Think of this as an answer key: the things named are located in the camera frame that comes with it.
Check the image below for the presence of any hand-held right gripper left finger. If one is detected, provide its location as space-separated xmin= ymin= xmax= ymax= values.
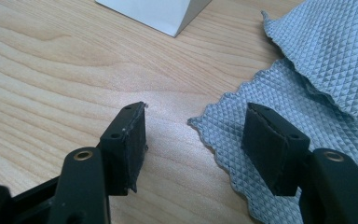
xmin=99 ymin=101 xmax=148 ymax=197

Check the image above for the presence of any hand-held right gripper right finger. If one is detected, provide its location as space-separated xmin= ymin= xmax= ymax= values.
xmin=241 ymin=102 xmax=311 ymax=197

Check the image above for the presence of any grey-blue textured cloth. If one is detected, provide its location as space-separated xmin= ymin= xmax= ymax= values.
xmin=186 ymin=0 xmax=358 ymax=224

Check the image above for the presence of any expandable metal book stand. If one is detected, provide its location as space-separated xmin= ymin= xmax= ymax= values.
xmin=94 ymin=0 xmax=213 ymax=38

